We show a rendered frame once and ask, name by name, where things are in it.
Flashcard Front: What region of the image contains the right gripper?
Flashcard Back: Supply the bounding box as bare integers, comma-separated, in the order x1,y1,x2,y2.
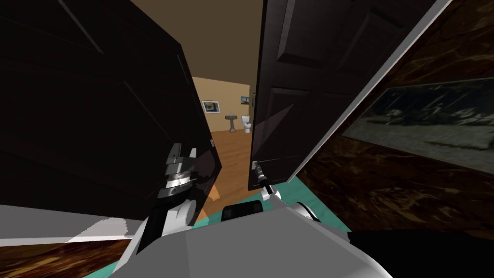
252,161,268,183

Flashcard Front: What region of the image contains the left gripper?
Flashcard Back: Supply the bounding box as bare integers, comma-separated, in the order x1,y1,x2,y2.
165,142,198,179

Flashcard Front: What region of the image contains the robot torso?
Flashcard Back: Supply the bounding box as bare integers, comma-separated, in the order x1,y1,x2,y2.
82,200,391,278

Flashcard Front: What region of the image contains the dark panelled door leaf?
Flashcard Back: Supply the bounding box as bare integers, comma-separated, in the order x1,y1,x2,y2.
248,0,439,192
0,0,223,222

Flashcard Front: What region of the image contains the white framed wall picture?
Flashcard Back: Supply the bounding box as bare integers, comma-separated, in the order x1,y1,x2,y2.
201,100,222,114

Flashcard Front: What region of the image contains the grey pedestal sink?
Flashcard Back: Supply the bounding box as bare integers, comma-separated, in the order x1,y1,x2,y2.
224,113,239,134

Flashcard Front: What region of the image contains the large framed grey wall picture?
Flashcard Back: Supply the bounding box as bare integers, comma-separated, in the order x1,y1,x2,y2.
341,77,494,175

